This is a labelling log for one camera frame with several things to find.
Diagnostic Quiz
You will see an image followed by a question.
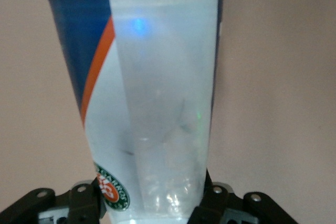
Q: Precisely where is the white blue tennis ball can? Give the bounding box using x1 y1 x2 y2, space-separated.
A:
38 0 228 224

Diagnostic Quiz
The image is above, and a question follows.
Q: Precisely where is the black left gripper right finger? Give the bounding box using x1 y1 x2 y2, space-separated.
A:
188 168 300 224

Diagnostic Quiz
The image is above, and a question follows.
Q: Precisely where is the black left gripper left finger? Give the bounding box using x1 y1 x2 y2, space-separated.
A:
0 178 107 224

